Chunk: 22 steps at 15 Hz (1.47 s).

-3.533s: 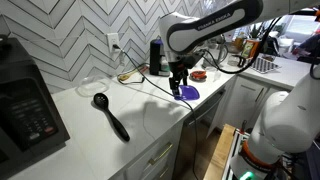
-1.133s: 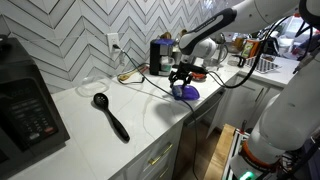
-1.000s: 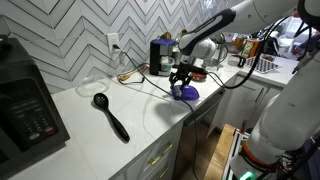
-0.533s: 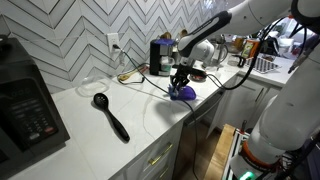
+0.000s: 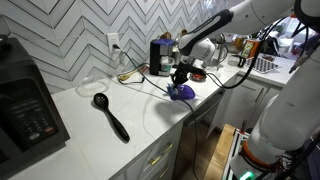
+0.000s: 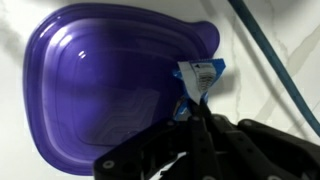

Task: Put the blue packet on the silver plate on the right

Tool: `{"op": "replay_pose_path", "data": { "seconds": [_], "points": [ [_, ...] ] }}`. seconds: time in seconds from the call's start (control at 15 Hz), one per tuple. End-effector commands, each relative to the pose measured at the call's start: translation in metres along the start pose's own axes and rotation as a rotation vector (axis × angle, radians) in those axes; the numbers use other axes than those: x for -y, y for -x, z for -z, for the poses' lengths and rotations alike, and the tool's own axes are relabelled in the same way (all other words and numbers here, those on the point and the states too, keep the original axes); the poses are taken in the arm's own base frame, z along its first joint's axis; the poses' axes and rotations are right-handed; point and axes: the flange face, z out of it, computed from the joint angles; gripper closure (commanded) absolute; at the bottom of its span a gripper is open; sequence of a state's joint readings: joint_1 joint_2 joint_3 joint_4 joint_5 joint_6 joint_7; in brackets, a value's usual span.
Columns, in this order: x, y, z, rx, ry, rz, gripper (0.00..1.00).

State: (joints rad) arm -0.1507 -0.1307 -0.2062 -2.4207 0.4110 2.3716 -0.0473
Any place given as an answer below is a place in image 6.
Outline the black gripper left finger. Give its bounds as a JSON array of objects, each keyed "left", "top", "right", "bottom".
[{"left": 93, "top": 103, "right": 214, "bottom": 180}]

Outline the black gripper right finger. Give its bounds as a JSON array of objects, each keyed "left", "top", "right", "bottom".
[{"left": 199, "top": 101, "right": 320, "bottom": 180}]

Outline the blue snack packet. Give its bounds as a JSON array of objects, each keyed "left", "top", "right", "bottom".
[{"left": 172, "top": 57, "right": 227, "bottom": 122}]

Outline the purple plastic container lid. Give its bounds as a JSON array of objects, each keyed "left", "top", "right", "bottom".
[{"left": 22, "top": 2, "right": 221, "bottom": 177}]

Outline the teal cable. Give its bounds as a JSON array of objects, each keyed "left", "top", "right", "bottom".
[{"left": 227, "top": 0, "right": 320, "bottom": 138}]

